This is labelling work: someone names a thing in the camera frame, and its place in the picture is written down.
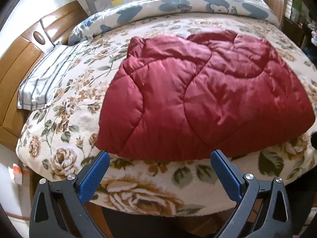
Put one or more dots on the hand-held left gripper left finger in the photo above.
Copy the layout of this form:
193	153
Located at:
95	176

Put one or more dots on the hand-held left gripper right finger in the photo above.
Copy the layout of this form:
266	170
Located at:
226	176

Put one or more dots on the red puffer jacket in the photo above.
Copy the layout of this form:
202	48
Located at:
198	96

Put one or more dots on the orange and white box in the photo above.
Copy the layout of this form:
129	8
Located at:
16	174

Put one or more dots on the floral bed blanket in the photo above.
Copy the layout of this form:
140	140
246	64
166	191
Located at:
81	84

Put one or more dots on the pastel figurines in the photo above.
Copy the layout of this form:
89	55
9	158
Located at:
314	35

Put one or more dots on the grey striped pillow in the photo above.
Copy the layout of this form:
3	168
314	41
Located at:
47	79

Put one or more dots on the wooden headboard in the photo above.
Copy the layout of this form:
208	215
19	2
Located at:
17	54

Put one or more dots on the yellow toy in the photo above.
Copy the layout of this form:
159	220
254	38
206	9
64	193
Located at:
116	2

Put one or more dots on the blue flower print quilt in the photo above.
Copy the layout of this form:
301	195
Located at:
153	10

